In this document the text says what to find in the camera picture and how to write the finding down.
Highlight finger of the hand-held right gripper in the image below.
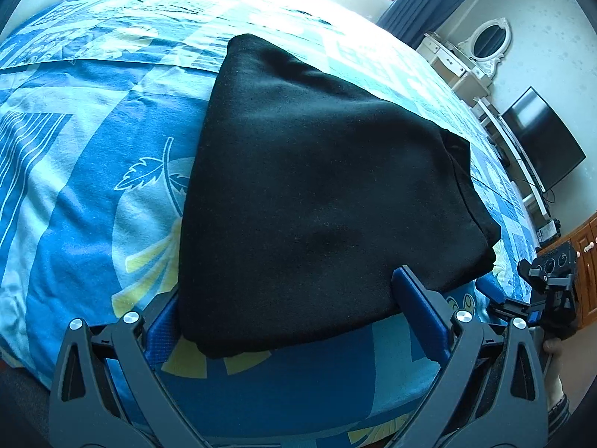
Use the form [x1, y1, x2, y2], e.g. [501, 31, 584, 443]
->
[476, 280, 544, 325]

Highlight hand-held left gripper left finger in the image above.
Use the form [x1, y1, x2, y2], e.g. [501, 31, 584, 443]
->
[49, 289, 210, 448]

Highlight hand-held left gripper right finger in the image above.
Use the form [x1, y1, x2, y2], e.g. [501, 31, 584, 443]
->
[389, 265, 548, 448]

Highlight black pants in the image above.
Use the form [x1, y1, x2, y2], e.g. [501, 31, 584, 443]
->
[178, 32, 502, 359]

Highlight person's right hand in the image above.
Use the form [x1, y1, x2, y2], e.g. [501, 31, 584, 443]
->
[542, 308, 578, 358]

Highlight wooden cabinet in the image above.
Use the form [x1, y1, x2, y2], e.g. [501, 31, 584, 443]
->
[566, 217, 597, 328]

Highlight small black device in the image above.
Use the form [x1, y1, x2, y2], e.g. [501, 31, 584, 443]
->
[536, 219, 561, 244]

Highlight white tv stand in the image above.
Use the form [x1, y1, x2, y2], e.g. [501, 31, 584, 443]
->
[473, 97, 547, 218]

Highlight black flat television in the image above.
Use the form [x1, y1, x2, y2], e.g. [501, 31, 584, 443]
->
[501, 86, 587, 190]

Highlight blue printed blanket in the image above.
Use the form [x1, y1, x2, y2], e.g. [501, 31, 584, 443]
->
[0, 0, 542, 448]

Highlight white vanity dresser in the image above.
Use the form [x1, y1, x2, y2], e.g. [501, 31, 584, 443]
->
[416, 32, 490, 103]

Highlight white oval vanity mirror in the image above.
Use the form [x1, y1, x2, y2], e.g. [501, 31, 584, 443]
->
[459, 18, 512, 74]

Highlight blue curtain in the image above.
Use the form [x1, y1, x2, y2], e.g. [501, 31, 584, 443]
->
[377, 0, 502, 52]

